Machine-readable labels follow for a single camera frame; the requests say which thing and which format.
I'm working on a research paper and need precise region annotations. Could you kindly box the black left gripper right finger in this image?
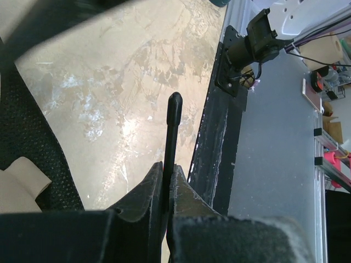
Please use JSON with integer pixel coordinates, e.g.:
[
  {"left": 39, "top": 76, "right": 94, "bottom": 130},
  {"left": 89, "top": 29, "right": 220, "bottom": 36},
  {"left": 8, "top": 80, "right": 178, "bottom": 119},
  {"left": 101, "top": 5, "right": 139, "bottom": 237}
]
[{"left": 168, "top": 165, "right": 315, "bottom": 262}]

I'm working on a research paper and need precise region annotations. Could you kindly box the aluminium frame rail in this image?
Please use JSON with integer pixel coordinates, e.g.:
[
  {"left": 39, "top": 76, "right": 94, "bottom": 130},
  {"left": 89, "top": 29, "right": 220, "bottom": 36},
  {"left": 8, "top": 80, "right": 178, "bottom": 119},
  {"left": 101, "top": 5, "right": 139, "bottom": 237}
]
[{"left": 313, "top": 112, "right": 350, "bottom": 262}]

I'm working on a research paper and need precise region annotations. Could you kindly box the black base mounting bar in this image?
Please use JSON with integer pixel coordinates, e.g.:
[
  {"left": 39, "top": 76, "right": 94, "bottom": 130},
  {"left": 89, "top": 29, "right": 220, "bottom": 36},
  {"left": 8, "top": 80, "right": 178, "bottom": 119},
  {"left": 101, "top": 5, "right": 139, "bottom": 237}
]
[{"left": 188, "top": 26, "right": 247, "bottom": 216}]

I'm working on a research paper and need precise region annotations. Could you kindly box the brown paper roll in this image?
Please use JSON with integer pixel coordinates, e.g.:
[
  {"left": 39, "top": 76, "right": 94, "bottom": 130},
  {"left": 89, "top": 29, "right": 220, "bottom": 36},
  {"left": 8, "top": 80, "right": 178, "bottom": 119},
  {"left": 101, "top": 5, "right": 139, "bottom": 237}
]
[{"left": 299, "top": 35, "right": 343, "bottom": 64}]

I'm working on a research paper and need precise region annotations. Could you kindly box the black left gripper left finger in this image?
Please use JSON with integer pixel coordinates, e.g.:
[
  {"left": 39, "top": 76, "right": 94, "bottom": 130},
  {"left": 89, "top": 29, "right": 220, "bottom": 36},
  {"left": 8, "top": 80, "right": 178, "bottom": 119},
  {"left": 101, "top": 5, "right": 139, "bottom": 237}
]
[{"left": 1, "top": 162, "right": 165, "bottom": 262}]

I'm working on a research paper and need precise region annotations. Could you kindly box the beige fabric pet tent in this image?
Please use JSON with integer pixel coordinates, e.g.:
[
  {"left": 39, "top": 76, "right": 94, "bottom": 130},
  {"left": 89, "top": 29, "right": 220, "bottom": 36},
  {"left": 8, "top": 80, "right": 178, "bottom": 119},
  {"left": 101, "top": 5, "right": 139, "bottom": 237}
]
[{"left": 1, "top": 1, "right": 124, "bottom": 211}]

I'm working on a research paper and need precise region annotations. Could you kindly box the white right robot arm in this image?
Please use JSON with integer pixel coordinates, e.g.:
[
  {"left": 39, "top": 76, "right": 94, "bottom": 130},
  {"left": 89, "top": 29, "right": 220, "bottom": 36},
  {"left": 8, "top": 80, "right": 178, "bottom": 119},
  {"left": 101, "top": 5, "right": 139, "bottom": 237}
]
[{"left": 226, "top": 0, "right": 350, "bottom": 69}]

